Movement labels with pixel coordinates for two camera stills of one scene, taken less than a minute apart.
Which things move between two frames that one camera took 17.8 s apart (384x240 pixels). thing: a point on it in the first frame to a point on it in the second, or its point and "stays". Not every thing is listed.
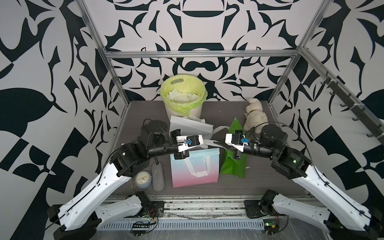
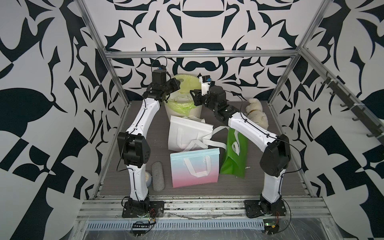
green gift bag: x=230 y=165 stays
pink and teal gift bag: x=199 y=168 stays
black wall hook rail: x=362 y=114 stays
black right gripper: x=236 y=153 to x=197 y=98
